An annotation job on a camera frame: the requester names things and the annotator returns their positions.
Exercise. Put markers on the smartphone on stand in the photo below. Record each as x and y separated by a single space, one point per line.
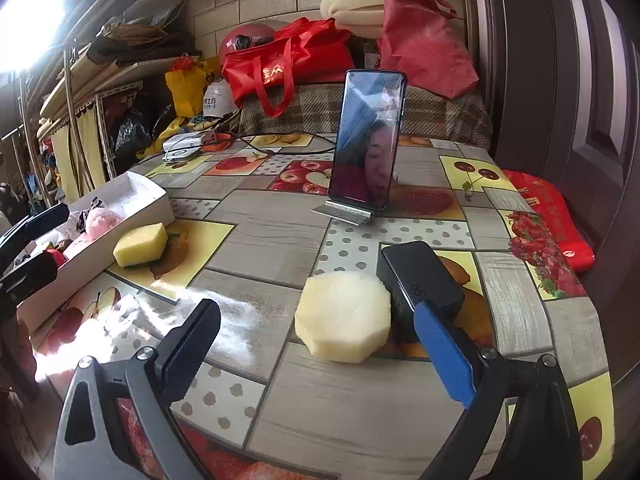
367 138

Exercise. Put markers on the pink helmet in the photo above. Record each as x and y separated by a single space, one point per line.
244 37

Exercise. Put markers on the red plastic bag right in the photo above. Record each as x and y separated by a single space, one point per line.
547 201

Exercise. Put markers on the yellow shopping bag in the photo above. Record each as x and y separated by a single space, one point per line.
187 79

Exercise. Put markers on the red tote bag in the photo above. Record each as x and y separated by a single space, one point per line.
302 52

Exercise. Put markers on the yellow curtain shelf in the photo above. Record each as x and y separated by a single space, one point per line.
68 159

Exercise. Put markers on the metal clothes rack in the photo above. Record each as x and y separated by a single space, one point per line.
80 78

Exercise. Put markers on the black plastic bag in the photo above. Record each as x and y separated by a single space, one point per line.
136 132

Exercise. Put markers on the dark red fabric bag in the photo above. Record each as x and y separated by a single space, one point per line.
418 41

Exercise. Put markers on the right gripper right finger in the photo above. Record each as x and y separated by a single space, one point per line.
542 439

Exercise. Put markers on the white shallow box tray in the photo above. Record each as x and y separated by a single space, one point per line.
137 200

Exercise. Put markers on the pale octagonal sponge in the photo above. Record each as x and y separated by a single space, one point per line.
343 316

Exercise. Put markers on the cream foam roll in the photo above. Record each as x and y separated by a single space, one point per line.
363 18

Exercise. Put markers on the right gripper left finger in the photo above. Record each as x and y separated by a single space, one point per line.
91 442

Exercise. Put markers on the yellow sponge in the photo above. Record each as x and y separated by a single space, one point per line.
141 245

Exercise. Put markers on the red apple plush toy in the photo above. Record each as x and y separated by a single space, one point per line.
58 257

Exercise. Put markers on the white helmet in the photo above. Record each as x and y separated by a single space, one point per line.
218 100

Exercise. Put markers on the black box device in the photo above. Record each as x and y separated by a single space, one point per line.
413 273

